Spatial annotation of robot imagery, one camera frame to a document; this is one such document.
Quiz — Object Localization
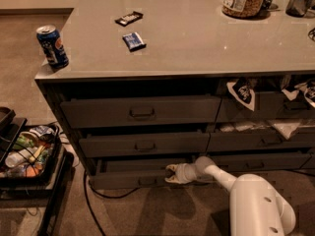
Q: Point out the black wire object on counter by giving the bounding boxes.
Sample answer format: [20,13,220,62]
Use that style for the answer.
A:
[308,28,315,41]

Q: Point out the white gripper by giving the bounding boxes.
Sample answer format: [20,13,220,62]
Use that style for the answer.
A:
[164,163,198,184]

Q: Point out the black candy bar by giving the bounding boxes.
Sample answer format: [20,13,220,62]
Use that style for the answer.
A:
[115,11,144,27]

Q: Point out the dark glass pitcher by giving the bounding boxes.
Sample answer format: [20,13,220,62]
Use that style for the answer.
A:
[285,0,314,18]

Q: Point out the black tray of snacks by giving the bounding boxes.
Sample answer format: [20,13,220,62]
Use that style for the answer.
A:
[0,124,61,186]

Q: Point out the black floor cable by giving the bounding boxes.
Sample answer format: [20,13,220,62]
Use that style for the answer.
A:
[82,169,315,236]

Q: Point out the grey drawer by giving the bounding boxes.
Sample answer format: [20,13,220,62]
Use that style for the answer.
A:
[60,95,221,128]
[79,131,210,157]
[211,151,311,172]
[90,156,193,190]
[208,129,315,152]
[217,91,315,123]

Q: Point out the clear plastic bags in drawer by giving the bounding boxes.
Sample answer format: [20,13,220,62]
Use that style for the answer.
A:
[218,119,315,140]

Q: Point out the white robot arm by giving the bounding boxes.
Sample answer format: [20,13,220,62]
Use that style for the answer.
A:
[165,156,296,236]

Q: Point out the blue soda can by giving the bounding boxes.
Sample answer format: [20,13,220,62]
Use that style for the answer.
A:
[36,25,69,69]

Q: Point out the black cart frame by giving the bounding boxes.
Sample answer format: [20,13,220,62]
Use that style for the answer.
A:
[0,107,74,236]

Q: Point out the black white chip bag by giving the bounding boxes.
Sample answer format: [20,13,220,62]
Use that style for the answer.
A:
[226,78,255,111]
[282,80,315,108]

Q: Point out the grey drawer cabinet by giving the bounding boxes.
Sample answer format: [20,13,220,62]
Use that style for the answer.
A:
[35,0,315,177]

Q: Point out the blue snack packet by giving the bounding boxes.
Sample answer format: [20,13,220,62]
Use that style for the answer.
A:
[122,32,147,52]

